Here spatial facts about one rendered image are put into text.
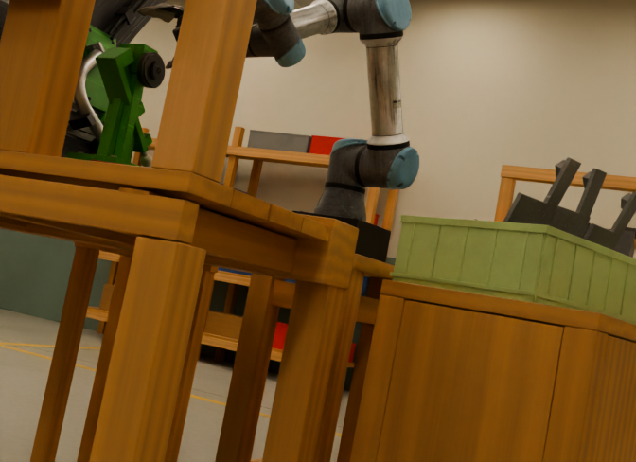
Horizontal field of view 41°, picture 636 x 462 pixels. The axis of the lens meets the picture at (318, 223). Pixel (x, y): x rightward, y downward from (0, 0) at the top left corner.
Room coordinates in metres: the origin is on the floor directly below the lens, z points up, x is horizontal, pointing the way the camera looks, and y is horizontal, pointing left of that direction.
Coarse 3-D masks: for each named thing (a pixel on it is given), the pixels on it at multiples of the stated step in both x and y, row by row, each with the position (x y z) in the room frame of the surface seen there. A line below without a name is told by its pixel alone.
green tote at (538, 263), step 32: (416, 224) 2.06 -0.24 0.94; (448, 224) 1.99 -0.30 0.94; (480, 224) 1.92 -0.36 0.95; (512, 224) 1.86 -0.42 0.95; (544, 224) 1.80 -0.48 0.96; (416, 256) 2.05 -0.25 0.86; (448, 256) 1.98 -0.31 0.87; (480, 256) 1.92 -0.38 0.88; (512, 256) 1.85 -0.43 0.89; (544, 256) 1.81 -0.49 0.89; (576, 256) 1.90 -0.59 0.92; (608, 256) 1.99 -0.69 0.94; (448, 288) 1.97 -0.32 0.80; (480, 288) 1.90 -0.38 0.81; (512, 288) 1.84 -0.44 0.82; (544, 288) 1.82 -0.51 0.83; (576, 288) 1.91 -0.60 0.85; (608, 288) 2.01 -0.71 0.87
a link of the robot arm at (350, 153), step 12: (336, 144) 2.36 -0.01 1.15; (348, 144) 2.33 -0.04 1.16; (360, 144) 2.33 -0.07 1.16; (336, 156) 2.35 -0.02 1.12; (348, 156) 2.32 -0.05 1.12; (360, 156) 2.30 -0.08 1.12; (336, 168) 2.35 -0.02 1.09; (348, 168) 2.32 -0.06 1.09; (336, 180) 2.34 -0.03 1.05; (348, 180) 2.33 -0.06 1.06; (360, 180) 2.32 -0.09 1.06
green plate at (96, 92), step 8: (88, 32) 2.03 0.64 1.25; (96, 32) 2.06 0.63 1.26; (104, 32) 2.09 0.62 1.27; (88, 40) 2.03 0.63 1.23; (96, 40) 2.06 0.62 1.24; (104, 40) 2.09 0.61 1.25; (104, 48) 2.08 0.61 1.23; (88, 72) 2.02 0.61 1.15; (96, 72) 2.05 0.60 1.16; (88, 80) 2.02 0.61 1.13; (96, 80) 2.04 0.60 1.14; (88, 88) 2.02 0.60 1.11; (96, 88) 2.04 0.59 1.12; (104, 88) 2.07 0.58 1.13; (88, 96) 2.01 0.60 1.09; (96, 96) 2.04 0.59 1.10; (104, 96) 2.07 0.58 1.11; (96, 104) 2.04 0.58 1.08; (104, 104) 2.07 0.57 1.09; (104, 112) 2.07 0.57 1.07
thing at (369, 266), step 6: (354, 258) 2.18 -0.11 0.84; (360, 258) 2.19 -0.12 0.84; (366, 258) 2.22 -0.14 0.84; (372, 258) 2.25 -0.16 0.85; (354, 264) 2.18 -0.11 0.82; (360, 264) 2.20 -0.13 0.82; (366, 264) 2.23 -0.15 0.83; (372, 264) 2.26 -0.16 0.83; (378, 264) 2.29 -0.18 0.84; (384, 264) 2.32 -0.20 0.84; (390, 264) 2.36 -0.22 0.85; (360, 270) 2.21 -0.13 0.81; (366, 270) 2.23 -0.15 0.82; (372, 270) 2.26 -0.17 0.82; (378, 270) 2.29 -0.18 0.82; (384, 270) 2.33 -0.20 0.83; (390, 270) 2.36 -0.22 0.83; (378, 276) 2.37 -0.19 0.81; (384, 276) 2.33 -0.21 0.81; (390, 276) 2.36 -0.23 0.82
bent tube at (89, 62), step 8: (88, 48) 2.02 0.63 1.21; (96, 48) 2.01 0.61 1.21; (88, 56) 1.99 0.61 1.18; (96, 56) 2.00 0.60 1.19; (88, 64) 1.97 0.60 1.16; (96, 64) 2.00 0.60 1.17; (80, 72) 1.95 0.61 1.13; (80, 80) 1.94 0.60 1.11; (80, 88) 1.94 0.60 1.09; (80, 96) 1.94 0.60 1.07; (80, 104) 1.95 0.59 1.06; (88, 104) 1.96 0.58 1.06; (80, 112) 1.96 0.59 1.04; (88, 112) 1.96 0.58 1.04; (96, 120) 1.98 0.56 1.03; (96, 128) 1.99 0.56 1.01; (96, 136) 2.00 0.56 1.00
